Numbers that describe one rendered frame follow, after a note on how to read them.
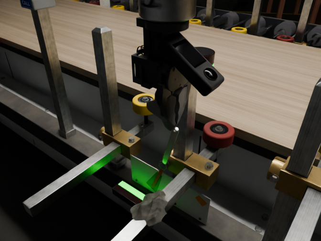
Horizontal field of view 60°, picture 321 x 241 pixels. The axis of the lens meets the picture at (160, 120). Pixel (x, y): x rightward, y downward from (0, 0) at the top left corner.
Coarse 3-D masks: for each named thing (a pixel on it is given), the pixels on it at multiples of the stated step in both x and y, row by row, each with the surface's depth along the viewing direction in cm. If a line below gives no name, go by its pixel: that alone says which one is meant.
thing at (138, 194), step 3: (120, 183) 83; (123, 183) 83; (126, 183) 83; (123, 186) 82; (126, 186) 82; (129, 186) 82; (126, 189) 82; (129, 189) 81; (132, 189) 81; (135, 189) 81; (132, 192) 81; (135, 192) 81; (138, 192) 81; (135, 195) 80; (138, 195) 80; (141, 195) 80; (144, 195) 80; (141, 198) 79
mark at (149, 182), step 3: (156, 174) 75; (153, 177) 77; (150, 180) 78; (153, 180) 78; (159, 180) 76; (147, 183) 80; (150, 183) 79; (159, 183) 76; (150, 186) 80; (156, 186) 78; (153, 189) 80; (156, 189) 79
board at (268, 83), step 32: (0, 0) 213; (64, 0) 213; (0, 32) 144; (32, 32) 144; (64, 32) 144; (128, 32) 144; (192, 32) 144; (224, 32) 144; (64, 64) 112; (128, 64) 109; (224, 64) 109; (256, 64) 109; (288, 64) 109; (320, 64) 109; (224, 96) 87; (256, 96) 87; (288, 96) 87; (256, 128) 73; (288, 128) 73
